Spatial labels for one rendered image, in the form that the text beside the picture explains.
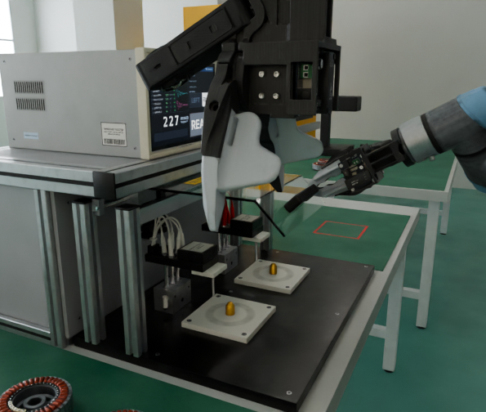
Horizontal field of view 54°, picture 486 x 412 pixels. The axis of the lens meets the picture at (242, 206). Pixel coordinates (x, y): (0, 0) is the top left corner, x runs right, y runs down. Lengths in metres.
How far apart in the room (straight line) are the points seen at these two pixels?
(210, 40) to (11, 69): 0.80
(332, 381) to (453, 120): 0.49
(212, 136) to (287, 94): 0.06
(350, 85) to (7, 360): 5.67
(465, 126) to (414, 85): 5.33
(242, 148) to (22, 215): 0.71
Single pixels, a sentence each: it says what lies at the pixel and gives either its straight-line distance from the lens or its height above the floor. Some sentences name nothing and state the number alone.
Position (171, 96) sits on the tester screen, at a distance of 0.98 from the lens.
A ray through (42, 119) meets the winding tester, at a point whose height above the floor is 1.18.
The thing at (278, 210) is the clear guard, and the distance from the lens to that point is 0.85.
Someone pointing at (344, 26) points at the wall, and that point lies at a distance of 6.37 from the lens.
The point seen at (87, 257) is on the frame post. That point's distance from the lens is 0.92.
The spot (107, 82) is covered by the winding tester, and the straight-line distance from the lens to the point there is 0.98.
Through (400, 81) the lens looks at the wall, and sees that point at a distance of 6.20.
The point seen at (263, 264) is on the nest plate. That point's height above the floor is 0.78.
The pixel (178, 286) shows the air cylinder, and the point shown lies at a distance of 1.07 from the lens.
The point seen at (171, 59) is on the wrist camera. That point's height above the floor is 1.28.
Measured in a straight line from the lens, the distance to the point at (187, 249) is 1.00.
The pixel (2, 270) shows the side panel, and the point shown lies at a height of 0.88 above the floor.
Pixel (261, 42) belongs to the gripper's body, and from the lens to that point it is 0.37.
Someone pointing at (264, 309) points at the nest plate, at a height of 0.78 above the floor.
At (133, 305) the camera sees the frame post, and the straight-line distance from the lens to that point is 0.89.
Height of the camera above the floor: 1.26
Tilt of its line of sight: 15 degrees down
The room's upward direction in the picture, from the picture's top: straight up
